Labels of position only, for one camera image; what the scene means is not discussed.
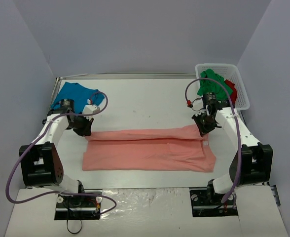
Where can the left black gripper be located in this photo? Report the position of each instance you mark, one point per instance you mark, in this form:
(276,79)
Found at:
(83,127)

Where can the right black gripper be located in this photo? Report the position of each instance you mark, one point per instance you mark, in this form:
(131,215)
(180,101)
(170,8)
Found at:
(206,123)

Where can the pink t shirt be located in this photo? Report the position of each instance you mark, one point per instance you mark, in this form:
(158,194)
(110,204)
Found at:
(173,149)

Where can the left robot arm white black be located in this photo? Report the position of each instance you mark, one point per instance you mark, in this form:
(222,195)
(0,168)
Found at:
(41,165)

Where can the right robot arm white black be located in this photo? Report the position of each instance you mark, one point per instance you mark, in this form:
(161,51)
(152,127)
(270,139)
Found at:
(253,160)

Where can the blue folded t shirt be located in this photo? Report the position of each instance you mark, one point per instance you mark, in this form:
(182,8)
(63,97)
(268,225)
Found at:
(79,94)

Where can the green t shirt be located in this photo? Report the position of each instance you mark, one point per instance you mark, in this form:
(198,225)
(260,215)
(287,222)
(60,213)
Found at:
(215,86)

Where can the white plastic basket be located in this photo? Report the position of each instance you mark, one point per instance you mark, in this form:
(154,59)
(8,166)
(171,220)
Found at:
(230,72)

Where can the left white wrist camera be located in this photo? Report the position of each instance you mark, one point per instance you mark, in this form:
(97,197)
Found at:
(90,109)

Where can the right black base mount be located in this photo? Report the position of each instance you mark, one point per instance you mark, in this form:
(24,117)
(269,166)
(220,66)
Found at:
(203,207)

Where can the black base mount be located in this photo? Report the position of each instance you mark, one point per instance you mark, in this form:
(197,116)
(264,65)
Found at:
(203,207)
(78,207)

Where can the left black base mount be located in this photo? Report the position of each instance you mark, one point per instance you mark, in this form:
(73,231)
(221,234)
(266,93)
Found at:
(78,207)

